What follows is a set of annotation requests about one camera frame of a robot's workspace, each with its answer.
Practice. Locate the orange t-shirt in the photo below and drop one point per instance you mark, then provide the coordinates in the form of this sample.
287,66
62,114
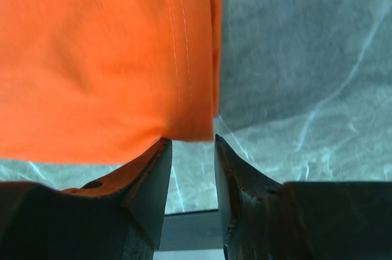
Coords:
101,81

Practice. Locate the black base beam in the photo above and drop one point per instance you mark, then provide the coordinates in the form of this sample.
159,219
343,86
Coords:
199,230

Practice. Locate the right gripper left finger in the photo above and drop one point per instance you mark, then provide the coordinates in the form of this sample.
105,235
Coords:
142,186

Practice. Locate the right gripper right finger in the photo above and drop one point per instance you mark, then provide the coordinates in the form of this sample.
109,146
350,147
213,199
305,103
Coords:
242,194

